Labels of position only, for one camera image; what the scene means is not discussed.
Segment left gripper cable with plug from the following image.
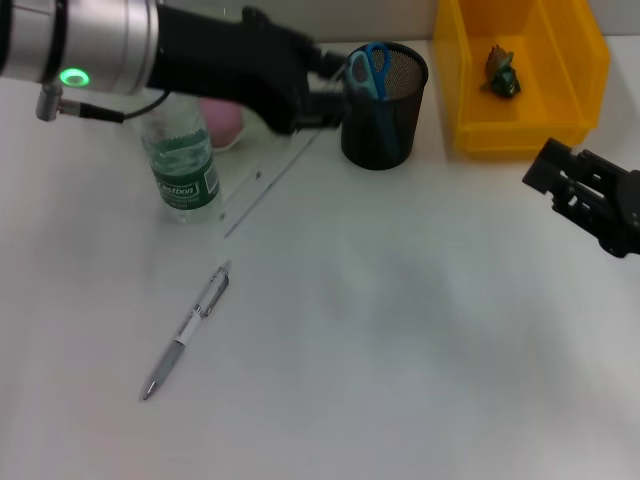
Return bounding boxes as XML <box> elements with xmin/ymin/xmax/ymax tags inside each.
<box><xmin>34</xmin><ymin>83</ymin><xmax>169</xmax><ymax>125</ymax></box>

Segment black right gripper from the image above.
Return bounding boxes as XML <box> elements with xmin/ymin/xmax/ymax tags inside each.
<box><xmin>522</xmin><ymin>137</ymin><xmax>640</xmax><ymax>260</ymax></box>

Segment transparent ruler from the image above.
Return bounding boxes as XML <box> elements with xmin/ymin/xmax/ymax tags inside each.
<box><xmin>217</xmin><ymin>69</ymin><xmax>351</xmax><ymax>240</ymax></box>

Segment clear water bottle green label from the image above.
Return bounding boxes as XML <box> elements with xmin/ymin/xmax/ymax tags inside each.
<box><xmin>133</xmin><ymin>92</ymin><xmax>224</xmax><ymax>225</ymax></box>

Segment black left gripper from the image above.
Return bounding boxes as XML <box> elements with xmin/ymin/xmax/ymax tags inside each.
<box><xmin>148</xmin><ymin>4</ymin><xmax>354</xmax><ymax>137</ymax></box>

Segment blue scissors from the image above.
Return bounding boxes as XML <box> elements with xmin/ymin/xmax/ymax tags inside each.
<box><xmin>347</xmin><ymin>42</ymin><xmax>401</xmax><ymax>157</ymax></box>

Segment green plastic wrapper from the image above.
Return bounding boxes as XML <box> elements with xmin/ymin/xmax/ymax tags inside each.
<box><xmin>479</xmin><ymin>44</ymin><xmax>522</xmax><ymax>99</ymax></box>

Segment black mesh pen cup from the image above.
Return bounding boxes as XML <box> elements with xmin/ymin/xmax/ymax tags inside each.
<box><xmin>341</xmin><ymin>41</ymin><xmax>431</xmax><ymax>172</ymax></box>

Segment clear grey pen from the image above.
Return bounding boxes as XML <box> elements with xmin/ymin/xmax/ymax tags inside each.
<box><xmin>139</xmin><ymin>259</ymin><xmax>232</xmax><ymax>401</ymax></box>

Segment yellow plastic bin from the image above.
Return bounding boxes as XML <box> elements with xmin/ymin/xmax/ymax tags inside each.
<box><xmin>432</xmin><ymin>0</ymin><xmax>612</xmax><ymax>160</ymax></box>

